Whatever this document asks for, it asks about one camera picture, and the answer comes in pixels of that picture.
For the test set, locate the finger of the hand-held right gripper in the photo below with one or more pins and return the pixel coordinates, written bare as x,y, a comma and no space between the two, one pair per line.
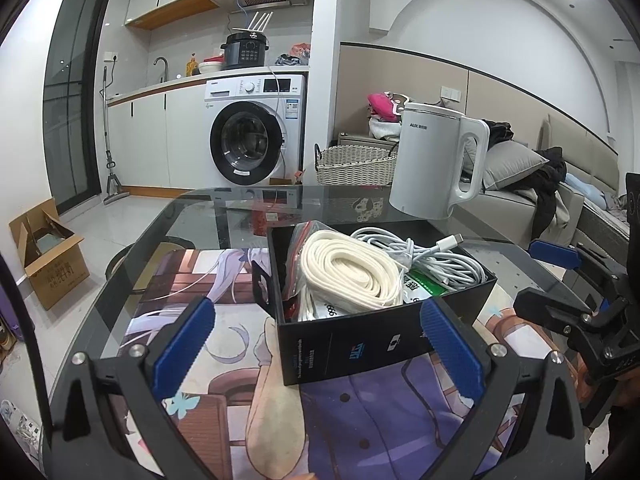
550,307
552,252

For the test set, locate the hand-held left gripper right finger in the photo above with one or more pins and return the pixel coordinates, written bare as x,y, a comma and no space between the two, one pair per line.
450,350

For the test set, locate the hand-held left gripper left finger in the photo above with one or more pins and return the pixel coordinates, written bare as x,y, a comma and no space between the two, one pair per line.
182,345

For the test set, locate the green and white packet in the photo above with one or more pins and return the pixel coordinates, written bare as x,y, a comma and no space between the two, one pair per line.
425,287

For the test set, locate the black cardboard box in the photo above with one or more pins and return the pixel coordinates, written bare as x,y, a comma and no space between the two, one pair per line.
350,350

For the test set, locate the pink soft item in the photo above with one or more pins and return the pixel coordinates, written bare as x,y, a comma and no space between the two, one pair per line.
382,105

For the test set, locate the grey sofa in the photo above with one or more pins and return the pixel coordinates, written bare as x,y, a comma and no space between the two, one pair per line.
505,205

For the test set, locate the black clothes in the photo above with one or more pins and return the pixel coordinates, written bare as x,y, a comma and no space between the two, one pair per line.
547,185

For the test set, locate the grey pillow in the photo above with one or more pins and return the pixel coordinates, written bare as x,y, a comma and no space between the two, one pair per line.
510,165

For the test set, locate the printed table mat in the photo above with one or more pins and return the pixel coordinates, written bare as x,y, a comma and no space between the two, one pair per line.
375,435

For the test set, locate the clear zip bag red seal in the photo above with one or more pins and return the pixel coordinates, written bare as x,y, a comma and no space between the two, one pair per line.
295,260

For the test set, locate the brown cardboard box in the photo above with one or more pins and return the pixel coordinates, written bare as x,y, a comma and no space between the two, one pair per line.
60,270

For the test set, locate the white electric kettle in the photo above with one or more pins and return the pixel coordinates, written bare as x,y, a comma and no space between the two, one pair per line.
430,160

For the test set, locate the purple rolled yoga mat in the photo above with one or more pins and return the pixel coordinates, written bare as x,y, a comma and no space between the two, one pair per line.
12,320

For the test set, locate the mop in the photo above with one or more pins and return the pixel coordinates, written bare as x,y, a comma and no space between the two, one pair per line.
116,185

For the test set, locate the white power strip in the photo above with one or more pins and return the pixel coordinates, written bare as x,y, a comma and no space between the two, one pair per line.
22,425

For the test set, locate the wicker basket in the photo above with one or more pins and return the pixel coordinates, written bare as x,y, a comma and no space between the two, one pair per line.
355,165

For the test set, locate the white kitchen counter cabinet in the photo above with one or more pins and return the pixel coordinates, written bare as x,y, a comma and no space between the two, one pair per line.
160,135

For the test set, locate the white washing machine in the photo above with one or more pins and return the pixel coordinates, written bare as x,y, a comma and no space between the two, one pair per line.
260,95

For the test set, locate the dark glass door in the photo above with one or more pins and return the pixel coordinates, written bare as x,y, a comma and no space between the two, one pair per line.
75,100

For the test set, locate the yellow bottle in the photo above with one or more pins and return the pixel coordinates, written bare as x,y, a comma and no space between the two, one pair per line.
192,67

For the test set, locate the kitchen faucet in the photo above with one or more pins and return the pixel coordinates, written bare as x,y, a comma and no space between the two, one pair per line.
162,67

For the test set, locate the white bowl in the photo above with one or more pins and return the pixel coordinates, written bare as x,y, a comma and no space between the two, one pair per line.
210,67

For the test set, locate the black pressure cooker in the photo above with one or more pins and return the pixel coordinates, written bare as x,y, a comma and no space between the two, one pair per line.
245,52

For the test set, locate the pile of clothes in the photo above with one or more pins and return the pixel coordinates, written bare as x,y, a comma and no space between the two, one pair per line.
292,57

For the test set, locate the white wifi router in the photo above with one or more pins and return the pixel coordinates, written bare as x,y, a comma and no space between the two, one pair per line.
257,22

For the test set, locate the wall switch panel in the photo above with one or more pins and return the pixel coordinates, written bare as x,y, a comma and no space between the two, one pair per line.
450,93

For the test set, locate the wall socket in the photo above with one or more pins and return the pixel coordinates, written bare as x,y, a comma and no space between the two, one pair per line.
109,57

